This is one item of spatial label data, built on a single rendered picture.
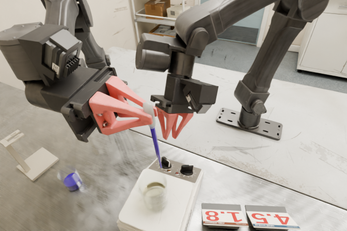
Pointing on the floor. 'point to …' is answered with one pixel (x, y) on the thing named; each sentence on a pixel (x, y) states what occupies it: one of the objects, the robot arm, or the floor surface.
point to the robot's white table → (300, 169)
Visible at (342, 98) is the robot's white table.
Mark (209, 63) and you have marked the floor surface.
